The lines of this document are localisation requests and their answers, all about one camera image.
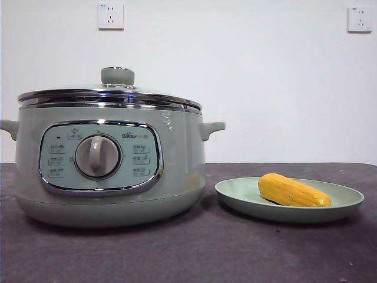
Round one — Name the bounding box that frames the glass lid with green knob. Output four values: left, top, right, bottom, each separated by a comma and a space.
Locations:
16, 66, 203, 113

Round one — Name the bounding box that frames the yellow corn cob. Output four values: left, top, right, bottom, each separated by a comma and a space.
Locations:
258, 173, 332, 208

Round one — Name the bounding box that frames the pale green electric steamer pot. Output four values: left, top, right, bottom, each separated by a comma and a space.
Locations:
0, 103, 227, 228

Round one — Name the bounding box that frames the pale green round plate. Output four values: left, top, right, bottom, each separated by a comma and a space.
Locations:
214, 176, 365, 223

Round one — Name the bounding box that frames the white wall socket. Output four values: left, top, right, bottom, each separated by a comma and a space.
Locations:
97, 2, 125, 31
346, 5, 373, 34

